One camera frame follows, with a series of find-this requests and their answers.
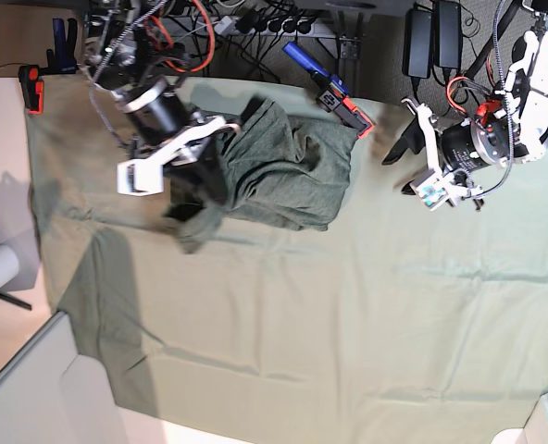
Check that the black power adapter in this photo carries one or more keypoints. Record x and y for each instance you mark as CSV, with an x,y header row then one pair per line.
x,y
448,38
417,44

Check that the aluminium frame post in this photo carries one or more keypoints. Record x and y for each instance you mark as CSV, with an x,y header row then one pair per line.
x,y
348,28

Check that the black power adapter right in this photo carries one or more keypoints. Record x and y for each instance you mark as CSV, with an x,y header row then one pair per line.
x,y
448,38

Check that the white power strip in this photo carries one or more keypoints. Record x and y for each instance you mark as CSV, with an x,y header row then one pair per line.
x,y
309,27

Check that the black power adapter left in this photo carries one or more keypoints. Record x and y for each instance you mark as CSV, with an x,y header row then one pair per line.
x,y
417,44

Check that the light green table cloth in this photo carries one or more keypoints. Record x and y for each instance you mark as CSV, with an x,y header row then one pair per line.
x,y
395,325

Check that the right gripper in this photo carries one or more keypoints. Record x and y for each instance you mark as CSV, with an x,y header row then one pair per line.
x,y
157,114

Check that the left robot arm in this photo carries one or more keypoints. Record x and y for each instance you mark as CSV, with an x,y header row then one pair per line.
x,y
501,99

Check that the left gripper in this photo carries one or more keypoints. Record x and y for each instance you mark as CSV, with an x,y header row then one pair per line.
x,y
466,145

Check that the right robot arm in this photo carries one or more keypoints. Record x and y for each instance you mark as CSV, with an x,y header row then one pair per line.
x,y
129,56

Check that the green grey T-shirt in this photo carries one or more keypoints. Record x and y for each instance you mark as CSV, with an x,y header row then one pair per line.
x,y
282,171

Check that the blue orange corner clamp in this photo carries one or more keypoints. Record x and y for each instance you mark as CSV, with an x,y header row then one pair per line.
x,y
60,59

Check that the black tripod leg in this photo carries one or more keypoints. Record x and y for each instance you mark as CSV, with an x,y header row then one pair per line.
x,y
15,301

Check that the blue orange bar clamp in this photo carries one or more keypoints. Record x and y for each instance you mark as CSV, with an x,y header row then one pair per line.
x,y
333,96

